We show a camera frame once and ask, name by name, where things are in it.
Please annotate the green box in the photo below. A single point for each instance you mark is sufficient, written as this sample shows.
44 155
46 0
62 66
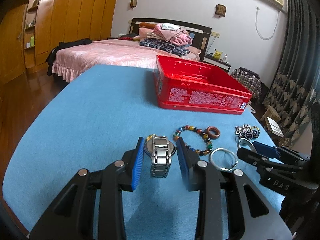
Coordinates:
32 41

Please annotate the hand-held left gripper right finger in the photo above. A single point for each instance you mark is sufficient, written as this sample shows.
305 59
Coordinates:
184 166

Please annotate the wooden wardrobe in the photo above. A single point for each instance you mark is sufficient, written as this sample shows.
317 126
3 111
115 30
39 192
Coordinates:
75 17

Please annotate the wooden stool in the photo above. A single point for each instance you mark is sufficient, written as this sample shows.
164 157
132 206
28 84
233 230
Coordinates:
271 112

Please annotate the black garment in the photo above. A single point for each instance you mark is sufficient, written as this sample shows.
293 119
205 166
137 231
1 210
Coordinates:
72 43

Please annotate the small wooden wall lamp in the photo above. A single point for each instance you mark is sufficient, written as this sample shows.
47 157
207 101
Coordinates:
133 3

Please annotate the bed with pink cover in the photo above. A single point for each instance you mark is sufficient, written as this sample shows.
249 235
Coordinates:
105 52

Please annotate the wall socket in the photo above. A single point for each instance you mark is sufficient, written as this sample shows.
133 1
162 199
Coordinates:
215 33

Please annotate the black white nightstand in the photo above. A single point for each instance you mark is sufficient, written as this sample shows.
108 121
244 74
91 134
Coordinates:
220 66

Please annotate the red cloth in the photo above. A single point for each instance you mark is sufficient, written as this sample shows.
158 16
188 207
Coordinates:
126 38

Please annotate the large wooden wall lamp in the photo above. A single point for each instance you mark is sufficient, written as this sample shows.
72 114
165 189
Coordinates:
220 10

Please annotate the white booklet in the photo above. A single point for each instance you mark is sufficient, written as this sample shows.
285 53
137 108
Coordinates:
275 128

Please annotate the white bottle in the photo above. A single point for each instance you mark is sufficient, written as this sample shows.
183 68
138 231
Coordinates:
225 58

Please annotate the silver round pendant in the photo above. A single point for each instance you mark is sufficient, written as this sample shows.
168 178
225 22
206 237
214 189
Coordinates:
243 142

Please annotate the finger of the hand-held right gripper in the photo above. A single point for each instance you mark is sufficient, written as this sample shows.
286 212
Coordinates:
265 150
250 156

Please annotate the dark wooden headboard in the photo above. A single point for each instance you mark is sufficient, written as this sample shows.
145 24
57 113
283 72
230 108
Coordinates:
200 30

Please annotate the pink folded clothes pile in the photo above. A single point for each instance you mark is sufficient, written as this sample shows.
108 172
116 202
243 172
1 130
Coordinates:
177 38

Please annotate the silver bangle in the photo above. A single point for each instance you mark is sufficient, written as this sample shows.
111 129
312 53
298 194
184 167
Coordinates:
210 158

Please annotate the silver metal wristwatch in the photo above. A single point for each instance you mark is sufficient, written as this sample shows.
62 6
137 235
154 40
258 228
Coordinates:
160 162

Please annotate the red tin box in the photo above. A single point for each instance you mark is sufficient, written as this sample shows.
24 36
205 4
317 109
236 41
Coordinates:
200 100

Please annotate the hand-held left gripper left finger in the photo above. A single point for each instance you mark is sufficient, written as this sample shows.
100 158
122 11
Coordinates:
137 166

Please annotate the yellow plush toy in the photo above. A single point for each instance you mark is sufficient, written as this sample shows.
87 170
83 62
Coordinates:
218 53

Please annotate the plaid folded blanket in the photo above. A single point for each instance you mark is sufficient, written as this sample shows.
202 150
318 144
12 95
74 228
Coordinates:
160 46

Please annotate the dark patterned curtain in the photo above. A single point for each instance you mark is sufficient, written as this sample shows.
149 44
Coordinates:
295 55

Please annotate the plaid bag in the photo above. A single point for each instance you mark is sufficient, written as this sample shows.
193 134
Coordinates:
246 82

